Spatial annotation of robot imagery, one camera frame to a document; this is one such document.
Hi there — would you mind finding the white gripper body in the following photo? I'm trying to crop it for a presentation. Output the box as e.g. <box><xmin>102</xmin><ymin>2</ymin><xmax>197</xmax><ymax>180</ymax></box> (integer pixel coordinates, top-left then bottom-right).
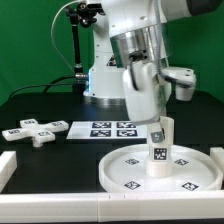
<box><xmin>123</xmin><ymin>62</ymin><xmax>171</xmax><ymax>125</ymax></box>

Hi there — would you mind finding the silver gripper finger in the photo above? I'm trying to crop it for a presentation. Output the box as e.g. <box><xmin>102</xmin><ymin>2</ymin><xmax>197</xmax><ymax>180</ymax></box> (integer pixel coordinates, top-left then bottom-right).
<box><xmin>149</xmin><ymin>122</ymin><xmax>165</xmax><ymax>143</ymax></box>

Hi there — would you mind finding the white round table top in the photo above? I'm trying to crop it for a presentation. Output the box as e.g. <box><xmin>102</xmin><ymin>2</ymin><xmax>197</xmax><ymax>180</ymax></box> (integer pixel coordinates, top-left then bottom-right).
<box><xmin>99</xmin><ymin>144</ymin><xmax>223</xmax><ymax>193</ymax></box>

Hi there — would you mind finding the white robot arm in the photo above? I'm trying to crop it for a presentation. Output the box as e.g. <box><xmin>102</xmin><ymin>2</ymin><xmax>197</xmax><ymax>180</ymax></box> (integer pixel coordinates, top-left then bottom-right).
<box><xmin>86</xmin><ymin>0</ymin><xmax>224</xmax><ymax>143</ymax></box>

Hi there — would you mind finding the white right fence block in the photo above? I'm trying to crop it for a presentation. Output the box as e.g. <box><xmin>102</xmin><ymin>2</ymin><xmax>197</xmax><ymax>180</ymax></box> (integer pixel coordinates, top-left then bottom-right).
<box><xmin>210</xmin><ymin>147</ymin><xmax>224</xmax><ymax>180</ymax></box>

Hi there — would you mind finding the white fence block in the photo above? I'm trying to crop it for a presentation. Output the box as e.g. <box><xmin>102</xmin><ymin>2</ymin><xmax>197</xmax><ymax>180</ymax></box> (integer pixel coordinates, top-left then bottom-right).
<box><xmin>0</xmin><ymin>151</ymin><xmax>17</xmax><ymax>193</ymax></box>
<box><xmin>210</xmin><ymin>147</ymin><xmax>224</xmax><ymax>180</ymax></box>

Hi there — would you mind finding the white marker sheet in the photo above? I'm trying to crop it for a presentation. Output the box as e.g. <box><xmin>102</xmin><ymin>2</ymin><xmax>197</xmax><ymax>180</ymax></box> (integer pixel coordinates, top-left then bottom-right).
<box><xmin>67</xmin><ymin>121</ymin><xmax>147</xmax><ymax>140</ymax></box>

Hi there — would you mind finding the white front fence bar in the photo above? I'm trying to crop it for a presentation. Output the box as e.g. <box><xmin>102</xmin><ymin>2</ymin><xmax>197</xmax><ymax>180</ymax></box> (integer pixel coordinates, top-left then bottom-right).
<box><xmin>0</xmin><ymin>190</ymin><xmax>224</xmax><ymax>223</ymax></box>

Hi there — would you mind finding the white cross-shaped table base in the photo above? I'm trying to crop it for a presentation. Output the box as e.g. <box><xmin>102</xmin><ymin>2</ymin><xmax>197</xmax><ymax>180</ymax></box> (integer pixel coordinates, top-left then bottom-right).
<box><xmin>2</xmin><ymin>119</ymin><xmax>69</xmax><ymax>148</ymax></box>

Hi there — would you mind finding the white left fence block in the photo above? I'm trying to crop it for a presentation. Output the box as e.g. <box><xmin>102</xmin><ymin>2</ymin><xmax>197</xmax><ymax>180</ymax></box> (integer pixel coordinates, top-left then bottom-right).
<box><xmin>0</xmin><ymin>151</ymin><xmax>17</xmax><ymax>193</ymax></box>

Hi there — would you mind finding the grey curved cable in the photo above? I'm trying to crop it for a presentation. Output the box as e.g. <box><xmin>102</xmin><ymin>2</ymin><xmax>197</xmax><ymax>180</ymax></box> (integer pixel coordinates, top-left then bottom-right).
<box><xmin>50</xmin><ymin>0</ymin><xmax>81</xmax><ymax>75</ymax></box>

